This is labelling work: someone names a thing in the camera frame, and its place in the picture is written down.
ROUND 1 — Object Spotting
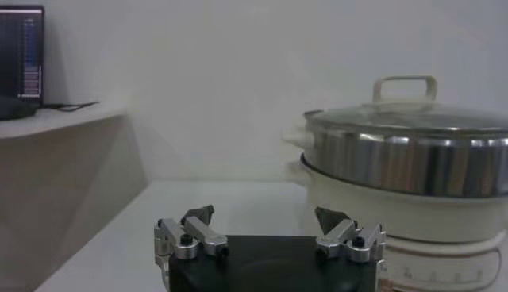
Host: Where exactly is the black laptop with dark screen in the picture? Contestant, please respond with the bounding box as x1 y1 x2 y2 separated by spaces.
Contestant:
0 4 45 108

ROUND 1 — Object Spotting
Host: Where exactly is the stainless steel steamer basket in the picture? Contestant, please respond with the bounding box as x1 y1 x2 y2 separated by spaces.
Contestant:
283 110 508 199

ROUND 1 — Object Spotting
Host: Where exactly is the white side table with mouse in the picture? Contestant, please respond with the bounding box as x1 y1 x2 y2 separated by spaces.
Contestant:
0 105 128 140

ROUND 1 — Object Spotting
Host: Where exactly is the glass lid with cream handle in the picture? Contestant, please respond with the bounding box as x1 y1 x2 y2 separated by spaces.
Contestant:
303 75 508 134

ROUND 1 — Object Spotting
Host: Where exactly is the cream electric cooker base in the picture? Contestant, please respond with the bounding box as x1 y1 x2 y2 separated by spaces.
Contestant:
285 154 508 292

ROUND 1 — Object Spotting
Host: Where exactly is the black computer mouse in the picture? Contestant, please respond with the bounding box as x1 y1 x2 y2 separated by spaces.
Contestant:
0 94 39 121

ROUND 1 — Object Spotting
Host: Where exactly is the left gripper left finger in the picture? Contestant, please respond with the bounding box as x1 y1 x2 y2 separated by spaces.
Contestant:
153 204 230 292

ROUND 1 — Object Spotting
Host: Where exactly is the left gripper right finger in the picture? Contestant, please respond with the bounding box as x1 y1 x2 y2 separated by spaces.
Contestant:
313 206 387 265

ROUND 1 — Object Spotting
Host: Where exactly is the black laptop cable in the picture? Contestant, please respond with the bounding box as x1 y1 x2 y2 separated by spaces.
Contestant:
41 101 100 113

